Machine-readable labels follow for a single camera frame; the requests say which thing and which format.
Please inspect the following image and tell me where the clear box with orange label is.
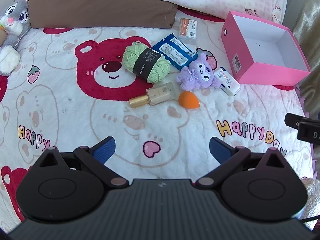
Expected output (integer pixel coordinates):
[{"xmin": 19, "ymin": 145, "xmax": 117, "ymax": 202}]
[{"xmin": 177, "ymin": 18, "xmax": 198, "ymax": 45}]

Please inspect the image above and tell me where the grey bunny plush toy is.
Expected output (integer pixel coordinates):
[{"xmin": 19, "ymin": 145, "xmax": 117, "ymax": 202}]
[{"xmin": 0, "ymin": 0, "xmax": 32, "ymax": 77}]

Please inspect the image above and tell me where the small white wipes pack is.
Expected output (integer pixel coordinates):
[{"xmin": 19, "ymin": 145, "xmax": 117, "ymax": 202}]
[{"xmin": 214, "ymin": 67, "xmax": 241, "ymax": 97}]

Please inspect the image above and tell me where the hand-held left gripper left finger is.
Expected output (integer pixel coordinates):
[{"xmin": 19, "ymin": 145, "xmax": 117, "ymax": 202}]
[{"xmin": 32, "ymin": 137, "xmax": 128, "ymax": 190}]

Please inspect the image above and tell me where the purple plush toy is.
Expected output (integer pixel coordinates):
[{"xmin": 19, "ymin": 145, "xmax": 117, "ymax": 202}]
[{"xmin": 176, "ymin": 52, "xmax": 215, "ymax": 91}]

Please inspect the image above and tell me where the bear printed blanket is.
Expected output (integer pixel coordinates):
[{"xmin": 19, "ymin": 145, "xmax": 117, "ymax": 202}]
[{"xmin": 0, "ymin": 12, "xmax": 320, "ymax": 230}]

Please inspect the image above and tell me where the brown pillow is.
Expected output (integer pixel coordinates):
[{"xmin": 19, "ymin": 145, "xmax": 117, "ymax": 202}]
[{"xmin": 28, "ymin": 0, "xmax": 178, "ymax": 29}]

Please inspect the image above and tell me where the orange makeup sponge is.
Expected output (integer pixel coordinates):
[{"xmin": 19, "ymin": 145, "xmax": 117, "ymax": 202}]
[{"xmin": 178, "ymin": 91, "xmax": 201, "ymax": 109}]

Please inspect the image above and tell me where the blue wet wipes pack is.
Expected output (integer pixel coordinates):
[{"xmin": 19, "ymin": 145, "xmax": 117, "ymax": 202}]
[{"xmin": 152, "ymin": 33, "xmax": 198, "ymax": 72}]

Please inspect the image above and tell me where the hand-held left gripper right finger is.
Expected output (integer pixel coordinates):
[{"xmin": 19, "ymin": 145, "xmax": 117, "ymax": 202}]
[{"xmin": 196, "ymin": 137, "xmax": 289, "ymax": 190}]

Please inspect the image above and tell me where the gold cap perfume bottle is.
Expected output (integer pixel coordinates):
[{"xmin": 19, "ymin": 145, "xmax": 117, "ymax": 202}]
[{"xmin": 129, "ymin": 82, "xmax": 181, "ymax": 109}]

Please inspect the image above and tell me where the green yarn ball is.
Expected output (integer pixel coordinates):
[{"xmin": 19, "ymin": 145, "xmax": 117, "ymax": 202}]
[{"xmin": 122, "ymin": 42, "xmax": 171, "ymax": 84}]

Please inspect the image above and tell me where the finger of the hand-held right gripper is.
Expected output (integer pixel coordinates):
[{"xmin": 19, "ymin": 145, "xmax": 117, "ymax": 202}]
[{"xmin": 284, "ymin": 113, "xmax": 310, "ymax": 131}]

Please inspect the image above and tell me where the beige curtain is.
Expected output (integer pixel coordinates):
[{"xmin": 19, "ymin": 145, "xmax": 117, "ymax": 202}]
[{"xmin": 287, "ymin": 0, "xmax": 320, "ymax": 120}]

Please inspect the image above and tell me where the pink cardboard box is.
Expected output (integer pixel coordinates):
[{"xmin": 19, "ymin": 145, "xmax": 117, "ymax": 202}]
[{"xmin": 221, "ymin": 10, "xmax": 311, "ymax": 85}]

